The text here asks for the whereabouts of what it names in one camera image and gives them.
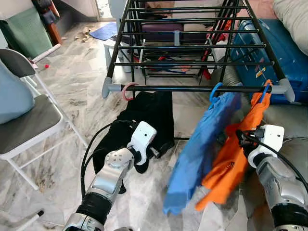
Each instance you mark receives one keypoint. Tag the orange shirt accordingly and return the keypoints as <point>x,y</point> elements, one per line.
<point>226,168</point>

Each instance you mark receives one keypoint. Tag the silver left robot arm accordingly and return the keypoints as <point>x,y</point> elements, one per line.
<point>108,178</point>

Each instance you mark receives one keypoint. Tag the pink plastic hanger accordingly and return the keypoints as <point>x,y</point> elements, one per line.
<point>124,92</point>

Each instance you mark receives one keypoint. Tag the black garment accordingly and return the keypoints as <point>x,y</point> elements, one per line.
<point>154,115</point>

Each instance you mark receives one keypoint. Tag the blue shirt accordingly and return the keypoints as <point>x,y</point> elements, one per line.
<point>202,144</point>

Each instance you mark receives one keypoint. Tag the black metal drying rack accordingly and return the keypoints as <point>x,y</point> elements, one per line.
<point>183,88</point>

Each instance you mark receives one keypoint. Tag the blue hard suitcase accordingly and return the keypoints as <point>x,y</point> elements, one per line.
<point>284,53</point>

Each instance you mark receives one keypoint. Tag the pale plastic child chair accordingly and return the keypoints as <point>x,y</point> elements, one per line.
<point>113,48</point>

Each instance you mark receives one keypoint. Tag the purple suitcase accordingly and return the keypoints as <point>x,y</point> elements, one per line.
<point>163,32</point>

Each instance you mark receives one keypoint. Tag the grey white folding chair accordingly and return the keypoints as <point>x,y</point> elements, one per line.
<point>33,125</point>

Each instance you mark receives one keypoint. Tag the beige pillow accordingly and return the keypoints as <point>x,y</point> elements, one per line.
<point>293,19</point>

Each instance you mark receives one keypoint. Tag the white tube black cap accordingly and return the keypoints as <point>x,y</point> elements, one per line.
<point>40,212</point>

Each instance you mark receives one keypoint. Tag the blue floor mat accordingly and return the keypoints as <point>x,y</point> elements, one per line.
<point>103,32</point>

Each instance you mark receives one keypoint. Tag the pink pillow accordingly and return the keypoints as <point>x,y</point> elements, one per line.
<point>262,7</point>

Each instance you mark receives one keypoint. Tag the beige crumpled cloth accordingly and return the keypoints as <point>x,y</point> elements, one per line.
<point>86,33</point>

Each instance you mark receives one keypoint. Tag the white rolled sheet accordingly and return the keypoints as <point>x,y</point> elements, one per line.
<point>48,52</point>

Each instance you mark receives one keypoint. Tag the light blue cushion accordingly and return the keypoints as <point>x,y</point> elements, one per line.
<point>14,96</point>

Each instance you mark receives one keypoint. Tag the green mesh panel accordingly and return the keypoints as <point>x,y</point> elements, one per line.
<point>24,33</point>

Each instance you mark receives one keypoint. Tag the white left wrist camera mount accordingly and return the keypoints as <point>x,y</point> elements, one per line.
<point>143,134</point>

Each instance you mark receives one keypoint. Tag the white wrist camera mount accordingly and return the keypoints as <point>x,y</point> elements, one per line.
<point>143,134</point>
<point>272,137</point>

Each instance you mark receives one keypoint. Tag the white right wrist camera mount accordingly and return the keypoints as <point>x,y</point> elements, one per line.
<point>272,137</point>

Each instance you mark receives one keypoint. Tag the black orange leaning frame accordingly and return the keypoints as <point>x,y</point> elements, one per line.
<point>45,17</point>

